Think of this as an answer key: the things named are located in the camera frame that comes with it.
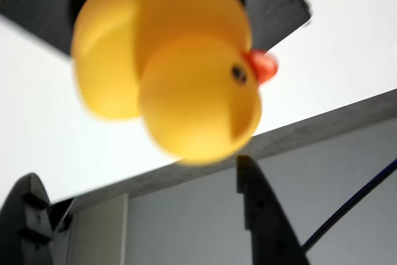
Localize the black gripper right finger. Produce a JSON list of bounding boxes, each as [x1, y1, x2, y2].
[[236, 155, 311, 265]]

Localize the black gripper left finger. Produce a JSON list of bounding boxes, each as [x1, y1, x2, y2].
[[0, 172, 53, 265]]

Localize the yellow rubber duck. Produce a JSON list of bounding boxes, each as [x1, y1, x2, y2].
[[70, 0, 279, 166]]

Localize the black square mat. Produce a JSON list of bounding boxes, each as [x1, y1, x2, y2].
[[0, 0, 313, 61]]

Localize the white table leg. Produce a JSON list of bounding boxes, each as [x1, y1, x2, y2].
[[73, 192, 130, 265]]

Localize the dark blue cable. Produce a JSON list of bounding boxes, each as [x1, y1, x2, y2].
[[302, 158, 397, 252]]

